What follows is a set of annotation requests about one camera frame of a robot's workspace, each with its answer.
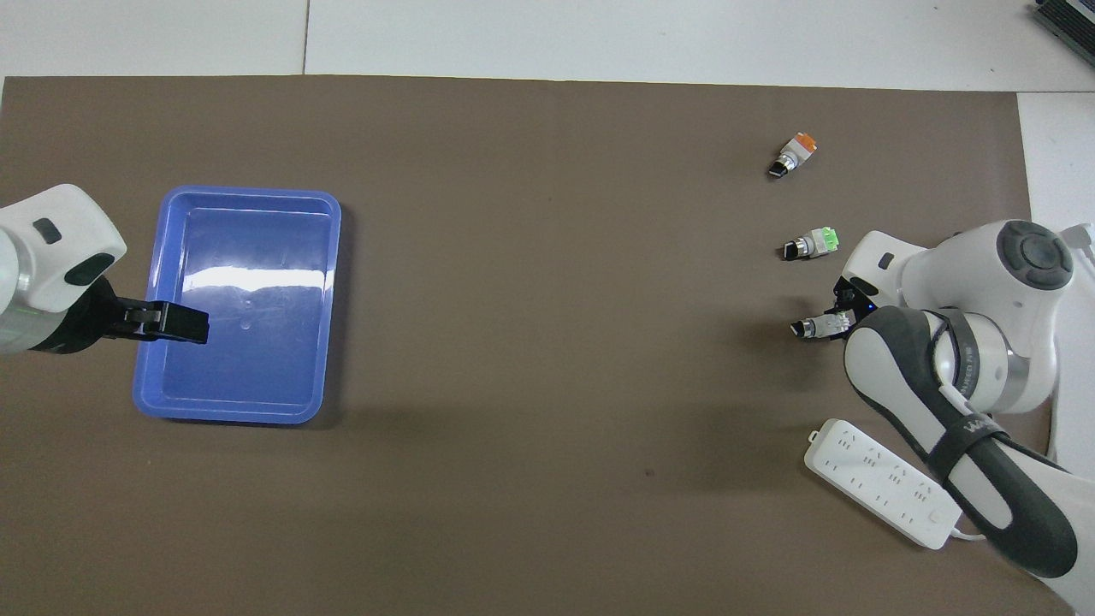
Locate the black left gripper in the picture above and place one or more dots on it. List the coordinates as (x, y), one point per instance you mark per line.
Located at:
(85, 321)

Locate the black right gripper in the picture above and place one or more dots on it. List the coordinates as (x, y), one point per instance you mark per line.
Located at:
(858, 299)

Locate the green white selector switch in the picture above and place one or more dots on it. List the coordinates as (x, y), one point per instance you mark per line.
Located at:
(823, 241)
(823, 325)

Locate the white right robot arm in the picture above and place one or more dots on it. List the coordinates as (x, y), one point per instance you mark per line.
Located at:
(984, 342)

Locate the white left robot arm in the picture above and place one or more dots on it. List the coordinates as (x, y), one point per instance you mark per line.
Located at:
(51, 257)

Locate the blue plastic tray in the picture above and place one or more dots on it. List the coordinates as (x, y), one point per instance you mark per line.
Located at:
(239, 308)

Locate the white power strip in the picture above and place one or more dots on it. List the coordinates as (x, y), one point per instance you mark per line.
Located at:
(873, 479)

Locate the brown table mat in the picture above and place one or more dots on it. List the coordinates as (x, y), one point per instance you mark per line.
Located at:
(547, 342)

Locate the grey metal device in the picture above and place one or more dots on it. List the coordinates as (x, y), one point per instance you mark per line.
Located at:
(1069, 26)

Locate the orange white selector switch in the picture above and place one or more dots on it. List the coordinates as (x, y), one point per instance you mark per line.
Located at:
(800, 147)

